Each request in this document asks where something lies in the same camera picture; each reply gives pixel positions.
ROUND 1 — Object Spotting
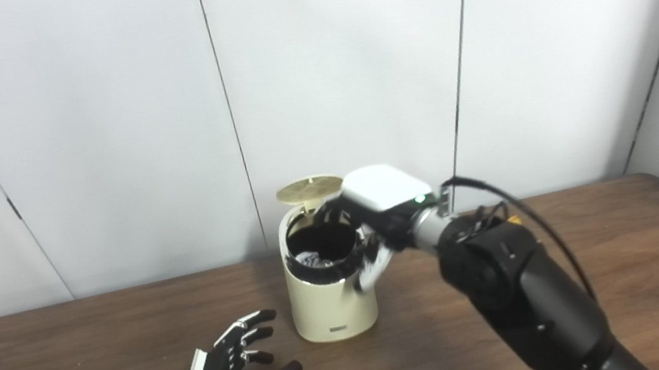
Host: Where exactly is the cream-colored bin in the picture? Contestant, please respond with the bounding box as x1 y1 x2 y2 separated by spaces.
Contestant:
275 196 383 347

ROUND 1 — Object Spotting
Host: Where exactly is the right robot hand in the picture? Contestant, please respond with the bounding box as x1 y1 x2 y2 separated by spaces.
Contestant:
309 157 451 297

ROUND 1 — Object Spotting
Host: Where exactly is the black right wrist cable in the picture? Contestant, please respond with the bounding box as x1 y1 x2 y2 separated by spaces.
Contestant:
440 160 597 321

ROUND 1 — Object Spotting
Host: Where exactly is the round cream bin lid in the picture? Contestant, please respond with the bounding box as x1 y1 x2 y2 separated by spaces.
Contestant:
274 172 347 208

